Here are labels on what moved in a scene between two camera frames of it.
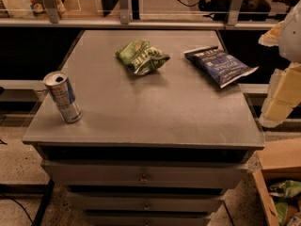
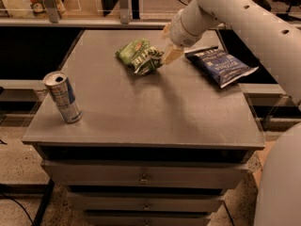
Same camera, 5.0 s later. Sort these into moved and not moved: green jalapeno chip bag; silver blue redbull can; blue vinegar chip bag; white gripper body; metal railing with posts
Moved: white gripper body
Not moved: metal railing with posts; blue vinegar chip bag; silver blue redbull can; green jalapeno chip bag
